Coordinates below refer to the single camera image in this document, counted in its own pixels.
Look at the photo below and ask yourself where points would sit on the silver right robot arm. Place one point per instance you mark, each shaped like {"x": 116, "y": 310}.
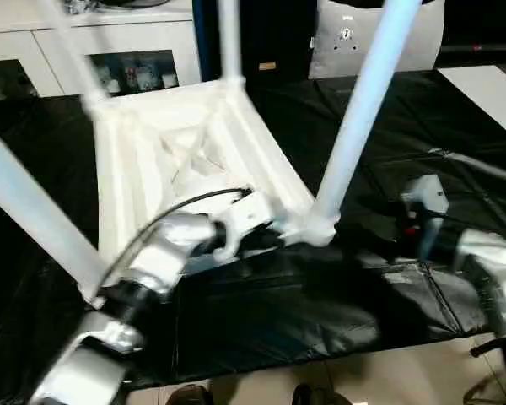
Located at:
{"x": 489, "y": 261}

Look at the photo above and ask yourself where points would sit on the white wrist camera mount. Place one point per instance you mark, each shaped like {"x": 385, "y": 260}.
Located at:
{"x": 249, "y": 211}
{"x": 430, "y": 194}

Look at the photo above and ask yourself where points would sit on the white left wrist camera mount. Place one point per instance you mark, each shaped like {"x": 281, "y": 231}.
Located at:
{"x": 249, "y": 211}

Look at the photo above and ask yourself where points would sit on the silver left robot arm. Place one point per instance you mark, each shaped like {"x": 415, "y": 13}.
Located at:
{"x": 164, "y": 249}

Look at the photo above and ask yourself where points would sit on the black bar with red mark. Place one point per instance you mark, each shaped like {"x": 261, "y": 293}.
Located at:
{"x": 480, "y": 48}

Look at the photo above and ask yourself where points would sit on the grey cushion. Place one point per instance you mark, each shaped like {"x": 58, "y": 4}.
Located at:
{"x": 421, "y": 46}

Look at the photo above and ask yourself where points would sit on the dark grey round device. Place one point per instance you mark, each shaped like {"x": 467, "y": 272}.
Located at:
{"x": 135, "y": 2}

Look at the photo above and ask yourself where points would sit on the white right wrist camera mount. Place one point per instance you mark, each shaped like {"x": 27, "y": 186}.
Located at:
{"x": 430, "y": 194}

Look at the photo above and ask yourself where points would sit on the white glass-door cabinet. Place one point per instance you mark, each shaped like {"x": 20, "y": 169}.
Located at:
{"x": 109, "y": 34}

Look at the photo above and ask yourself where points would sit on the black box with gold label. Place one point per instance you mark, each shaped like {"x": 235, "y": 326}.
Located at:
{"x": 278, "y": 34}

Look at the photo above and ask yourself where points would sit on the white flat board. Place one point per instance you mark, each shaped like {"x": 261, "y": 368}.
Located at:
{"x": 489, "y": 97}

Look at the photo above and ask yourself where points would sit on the dark right robot foot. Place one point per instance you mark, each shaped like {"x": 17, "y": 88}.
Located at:
{"x": 316, "y": 396}

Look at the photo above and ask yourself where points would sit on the white plastic table leg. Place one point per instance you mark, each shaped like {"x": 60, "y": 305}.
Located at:
{"x": 33, "y": 202}
{"x": 362, "y": 105}
{"x": 232, "y": 42}
{"x": 78, "y": 59}

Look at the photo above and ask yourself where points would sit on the black work mat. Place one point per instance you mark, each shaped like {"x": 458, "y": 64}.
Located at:
{"x": 426, "y": 126}

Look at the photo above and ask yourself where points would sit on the white plastic table top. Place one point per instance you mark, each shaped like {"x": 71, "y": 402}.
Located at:
{"x": 126, "y": 169}

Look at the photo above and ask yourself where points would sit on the black stand leg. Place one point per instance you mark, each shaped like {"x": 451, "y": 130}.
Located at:
{"x": 497, "y": 345}

